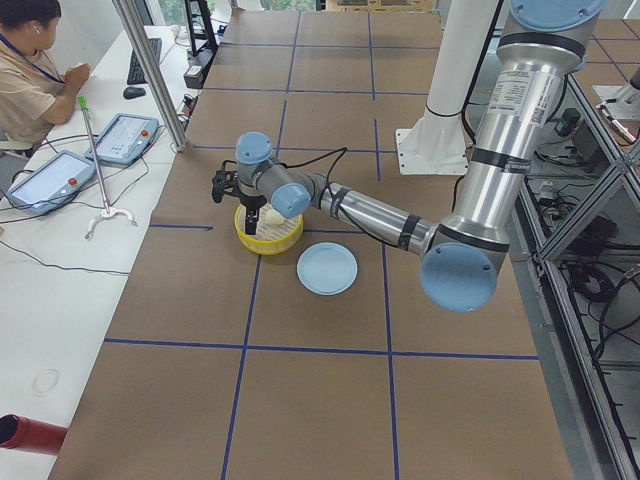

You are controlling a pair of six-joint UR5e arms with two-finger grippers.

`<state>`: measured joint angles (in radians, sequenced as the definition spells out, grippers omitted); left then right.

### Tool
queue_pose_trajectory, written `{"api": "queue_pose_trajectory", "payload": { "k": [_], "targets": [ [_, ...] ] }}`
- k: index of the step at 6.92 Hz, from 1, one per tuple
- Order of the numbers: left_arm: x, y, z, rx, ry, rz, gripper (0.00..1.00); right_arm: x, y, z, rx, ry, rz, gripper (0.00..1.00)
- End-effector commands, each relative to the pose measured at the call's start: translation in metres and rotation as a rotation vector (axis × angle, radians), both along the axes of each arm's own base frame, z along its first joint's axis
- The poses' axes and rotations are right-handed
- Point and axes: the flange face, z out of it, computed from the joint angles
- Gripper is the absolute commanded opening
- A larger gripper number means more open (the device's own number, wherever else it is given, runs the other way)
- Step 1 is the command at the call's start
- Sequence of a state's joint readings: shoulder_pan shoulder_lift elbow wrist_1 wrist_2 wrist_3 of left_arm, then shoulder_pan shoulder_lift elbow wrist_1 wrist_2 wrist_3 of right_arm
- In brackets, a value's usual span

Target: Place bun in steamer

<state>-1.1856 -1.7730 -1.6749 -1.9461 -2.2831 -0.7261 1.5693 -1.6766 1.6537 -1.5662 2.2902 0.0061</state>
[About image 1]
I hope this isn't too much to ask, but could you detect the yellow bamboo steamer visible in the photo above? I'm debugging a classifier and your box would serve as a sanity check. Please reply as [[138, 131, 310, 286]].
[[234, 203, 304, 256]]

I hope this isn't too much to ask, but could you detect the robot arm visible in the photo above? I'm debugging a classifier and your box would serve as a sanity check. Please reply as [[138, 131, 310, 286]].
[[232, 1, 603, 312]]

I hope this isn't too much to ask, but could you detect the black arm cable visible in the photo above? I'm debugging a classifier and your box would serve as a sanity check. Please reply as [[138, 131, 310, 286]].
[[279, 145, 421, 249]]

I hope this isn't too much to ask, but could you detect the red cylinder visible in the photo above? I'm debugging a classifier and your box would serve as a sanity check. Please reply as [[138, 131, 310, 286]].
[[1, 414, 68, 455]]

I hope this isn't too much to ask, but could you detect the near teach pendant tablet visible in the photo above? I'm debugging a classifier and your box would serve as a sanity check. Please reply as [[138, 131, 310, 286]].
[[6, 150, 96, 215]]

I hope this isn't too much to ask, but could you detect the reacher grabber stick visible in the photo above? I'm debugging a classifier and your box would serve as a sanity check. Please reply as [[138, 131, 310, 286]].
[[77, 95, 137, 240]]

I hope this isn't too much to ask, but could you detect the teach pendant tablet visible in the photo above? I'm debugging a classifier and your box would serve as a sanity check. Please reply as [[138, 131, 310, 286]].
[[6, 150, 96, 215], [95, 113, 160, 167]]

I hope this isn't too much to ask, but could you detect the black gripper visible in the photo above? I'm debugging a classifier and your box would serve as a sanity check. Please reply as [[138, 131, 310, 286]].
[[239, 189, 266, 236]]

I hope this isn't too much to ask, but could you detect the aluminium frame post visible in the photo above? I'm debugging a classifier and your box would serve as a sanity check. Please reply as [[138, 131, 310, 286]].
[[112, 0, 187, 152]]

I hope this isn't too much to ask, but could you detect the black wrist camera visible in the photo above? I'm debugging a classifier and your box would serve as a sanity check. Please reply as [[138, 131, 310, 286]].
[[211, 169, 239, 204]]

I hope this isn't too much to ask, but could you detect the seated person beige shirt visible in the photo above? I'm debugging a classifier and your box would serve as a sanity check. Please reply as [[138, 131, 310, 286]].
[[1, 0, 91, 156]]

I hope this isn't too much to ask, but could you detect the far teach pendant tablet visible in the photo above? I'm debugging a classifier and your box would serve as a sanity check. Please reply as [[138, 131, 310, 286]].
[[95, 113, 160, 167]]

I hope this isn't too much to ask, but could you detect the light blue plate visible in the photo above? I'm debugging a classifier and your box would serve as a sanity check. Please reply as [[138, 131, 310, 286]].
[[296, 242, 358, 296]]

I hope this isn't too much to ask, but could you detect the brown paper table cover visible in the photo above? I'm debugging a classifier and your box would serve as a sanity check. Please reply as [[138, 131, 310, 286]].
[[51, 12, 572, 479]]

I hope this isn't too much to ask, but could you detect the black computer mouse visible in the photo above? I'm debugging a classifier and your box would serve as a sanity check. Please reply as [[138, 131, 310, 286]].
[[123, 86, 146, 100]]

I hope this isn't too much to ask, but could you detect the black keyboard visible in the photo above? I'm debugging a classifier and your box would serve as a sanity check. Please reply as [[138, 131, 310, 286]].
[[126, 37, 163, 86]]

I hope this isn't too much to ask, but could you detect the white camera mast pillar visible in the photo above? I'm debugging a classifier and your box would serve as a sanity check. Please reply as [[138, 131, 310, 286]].
[[396, 0, 503, 175]]

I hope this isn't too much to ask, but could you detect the white steamed bun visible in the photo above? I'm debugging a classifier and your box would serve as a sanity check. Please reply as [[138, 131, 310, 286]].
[[264, 210, 285, 226]]

